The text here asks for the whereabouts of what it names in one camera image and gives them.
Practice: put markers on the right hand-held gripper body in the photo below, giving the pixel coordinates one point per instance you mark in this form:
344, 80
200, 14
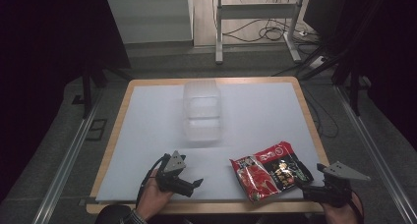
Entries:
334, 188

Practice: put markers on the white table mat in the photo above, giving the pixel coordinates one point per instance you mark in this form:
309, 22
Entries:
147, 135

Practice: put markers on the person's right hand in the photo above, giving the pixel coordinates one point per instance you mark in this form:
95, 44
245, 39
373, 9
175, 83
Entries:
341, 214

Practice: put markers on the white metal desk frame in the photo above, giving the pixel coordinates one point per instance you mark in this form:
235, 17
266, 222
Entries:
259, 11

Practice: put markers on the black rectangular floor frame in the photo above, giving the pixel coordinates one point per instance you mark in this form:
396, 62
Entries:
96, 129

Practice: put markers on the red and black food packet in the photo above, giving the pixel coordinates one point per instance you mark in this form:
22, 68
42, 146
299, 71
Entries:
272, 171

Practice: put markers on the white power strip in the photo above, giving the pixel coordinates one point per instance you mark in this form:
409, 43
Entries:
318, 62

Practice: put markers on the metal floor rail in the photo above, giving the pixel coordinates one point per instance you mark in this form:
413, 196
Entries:
65, 161
373, 152

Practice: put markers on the clear plastic container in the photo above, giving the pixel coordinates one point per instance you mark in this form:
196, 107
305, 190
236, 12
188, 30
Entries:
202, 112

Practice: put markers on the grey cabinet panel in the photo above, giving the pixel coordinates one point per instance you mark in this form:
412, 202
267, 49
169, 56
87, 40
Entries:
150, 19

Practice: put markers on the black stand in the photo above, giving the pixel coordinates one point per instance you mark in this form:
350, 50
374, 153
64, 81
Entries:
87, 93
354, 93

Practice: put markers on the person's left hand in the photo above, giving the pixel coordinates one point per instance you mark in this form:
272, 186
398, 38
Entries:
152, 196

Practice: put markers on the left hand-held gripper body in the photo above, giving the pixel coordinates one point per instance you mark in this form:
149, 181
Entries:
170, 178

